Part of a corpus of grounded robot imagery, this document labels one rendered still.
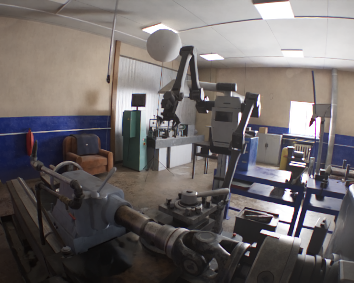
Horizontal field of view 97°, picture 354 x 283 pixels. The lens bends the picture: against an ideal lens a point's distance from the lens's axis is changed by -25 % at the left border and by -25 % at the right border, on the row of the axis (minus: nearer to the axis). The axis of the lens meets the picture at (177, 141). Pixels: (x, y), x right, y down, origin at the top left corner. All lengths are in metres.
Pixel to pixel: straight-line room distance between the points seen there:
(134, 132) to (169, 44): 2.22
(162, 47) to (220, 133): 2.97
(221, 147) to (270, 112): 6.07
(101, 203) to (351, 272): 0.77
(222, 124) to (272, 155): 5.70
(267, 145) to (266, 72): 2.61
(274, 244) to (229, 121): 1.26
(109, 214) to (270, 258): 0.58
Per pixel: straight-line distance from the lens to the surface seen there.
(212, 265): 0.67
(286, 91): 7.65
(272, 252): 0.50
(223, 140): 1.67
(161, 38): 4.33
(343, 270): 0.35
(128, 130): 5.02
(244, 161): 2.54
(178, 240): 0.62
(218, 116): 1.67
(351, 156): 7.71
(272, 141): 7.23
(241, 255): 0.55
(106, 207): 0.83
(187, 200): 0.79
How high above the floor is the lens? 1.49
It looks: 8 degrees down
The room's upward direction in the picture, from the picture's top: 3 degrees clockwise
